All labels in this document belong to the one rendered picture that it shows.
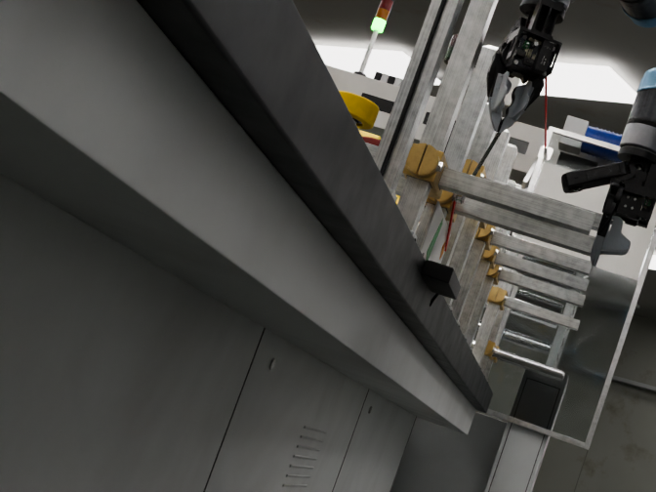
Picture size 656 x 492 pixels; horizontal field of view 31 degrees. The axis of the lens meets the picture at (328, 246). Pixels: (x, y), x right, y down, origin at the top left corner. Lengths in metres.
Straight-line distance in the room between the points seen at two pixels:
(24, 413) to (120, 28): 0.63
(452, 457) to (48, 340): 3.53
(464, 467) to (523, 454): 0.27
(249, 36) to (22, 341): 0.50
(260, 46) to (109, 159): 0.15
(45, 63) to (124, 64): 0.10
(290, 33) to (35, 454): 0.63
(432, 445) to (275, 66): 3.88
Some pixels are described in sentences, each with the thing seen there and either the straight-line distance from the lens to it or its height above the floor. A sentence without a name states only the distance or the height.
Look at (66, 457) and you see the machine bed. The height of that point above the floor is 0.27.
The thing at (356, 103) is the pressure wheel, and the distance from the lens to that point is 1.90.
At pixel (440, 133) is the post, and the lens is 1.85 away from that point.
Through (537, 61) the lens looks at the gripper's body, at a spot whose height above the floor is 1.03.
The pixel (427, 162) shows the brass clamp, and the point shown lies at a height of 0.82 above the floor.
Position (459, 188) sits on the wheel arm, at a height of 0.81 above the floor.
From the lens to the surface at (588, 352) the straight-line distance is 4.58.
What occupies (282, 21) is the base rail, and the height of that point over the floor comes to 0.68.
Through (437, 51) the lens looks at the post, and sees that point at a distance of 1.61.
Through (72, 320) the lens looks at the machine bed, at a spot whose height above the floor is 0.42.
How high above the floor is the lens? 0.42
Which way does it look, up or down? 7 degrees up
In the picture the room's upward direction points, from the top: 20 degrees clockwise
